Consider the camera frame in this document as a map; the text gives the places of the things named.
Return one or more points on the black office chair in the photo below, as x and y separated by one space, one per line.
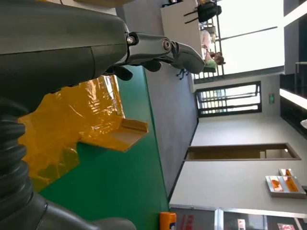
183 73

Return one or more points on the yellow plastic sheet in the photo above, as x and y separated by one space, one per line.
60 127

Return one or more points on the ceiling light strip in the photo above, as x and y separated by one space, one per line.
293 98

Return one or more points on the red and white cabinet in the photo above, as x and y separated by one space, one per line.
203 220

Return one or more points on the green exit sign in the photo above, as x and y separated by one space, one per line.
271 98

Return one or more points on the brown door frame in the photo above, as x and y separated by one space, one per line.
240 152

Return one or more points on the black backpack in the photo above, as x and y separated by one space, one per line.
207 11

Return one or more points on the dark-framed window with blinds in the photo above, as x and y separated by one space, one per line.
227 100

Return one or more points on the yellow-filmed cardboard flap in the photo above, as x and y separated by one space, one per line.
125 136

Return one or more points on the black metal railing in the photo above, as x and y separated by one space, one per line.
218 38

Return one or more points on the orange bottle with clear cap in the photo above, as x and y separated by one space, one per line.
166 220

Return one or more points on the large framed wall picture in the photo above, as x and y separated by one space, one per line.
285 185

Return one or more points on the white office desk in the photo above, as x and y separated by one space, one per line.
177 25

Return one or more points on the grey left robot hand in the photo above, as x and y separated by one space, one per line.
60 41

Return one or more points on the person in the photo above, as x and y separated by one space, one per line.
211 62
205 39

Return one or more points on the small framed wall picture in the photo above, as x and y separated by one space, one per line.
286 172

